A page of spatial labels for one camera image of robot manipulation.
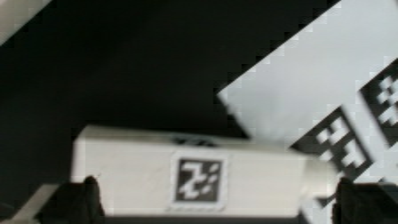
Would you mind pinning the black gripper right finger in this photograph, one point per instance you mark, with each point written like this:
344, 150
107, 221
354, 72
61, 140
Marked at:
367, 203

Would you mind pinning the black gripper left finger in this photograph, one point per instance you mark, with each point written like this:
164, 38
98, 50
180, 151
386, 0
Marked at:
63, 204

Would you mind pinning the white desk leg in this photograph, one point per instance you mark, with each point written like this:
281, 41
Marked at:
177, 175
18, 10

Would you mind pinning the white fiducial marker sheet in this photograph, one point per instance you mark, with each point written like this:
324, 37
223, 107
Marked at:
315, 97

